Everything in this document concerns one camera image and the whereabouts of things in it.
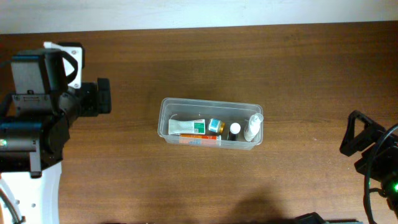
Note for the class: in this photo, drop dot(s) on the white spray bottle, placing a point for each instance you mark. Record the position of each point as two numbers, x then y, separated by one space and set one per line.
253 127

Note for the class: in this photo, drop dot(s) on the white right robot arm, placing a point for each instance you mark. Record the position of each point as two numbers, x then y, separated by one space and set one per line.
378 162

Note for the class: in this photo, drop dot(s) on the orange medicine box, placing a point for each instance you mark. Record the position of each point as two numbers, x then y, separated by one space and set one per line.
199 140

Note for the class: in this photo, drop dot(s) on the white green medicine tube box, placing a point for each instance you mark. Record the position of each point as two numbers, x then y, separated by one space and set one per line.
186 127

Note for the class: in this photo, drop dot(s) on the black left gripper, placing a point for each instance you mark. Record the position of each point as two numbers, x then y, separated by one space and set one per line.
103 95

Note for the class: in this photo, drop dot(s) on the dark glass bottle white cap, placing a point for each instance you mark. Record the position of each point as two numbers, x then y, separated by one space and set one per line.
234 131

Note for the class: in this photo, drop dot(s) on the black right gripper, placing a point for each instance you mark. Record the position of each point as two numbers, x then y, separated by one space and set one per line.
369 146

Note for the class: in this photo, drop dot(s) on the small jar gold lid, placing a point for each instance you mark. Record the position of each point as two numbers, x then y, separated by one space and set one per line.
216 126

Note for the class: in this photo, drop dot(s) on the clear plastic container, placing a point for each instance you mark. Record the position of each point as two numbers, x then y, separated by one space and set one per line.
182 109

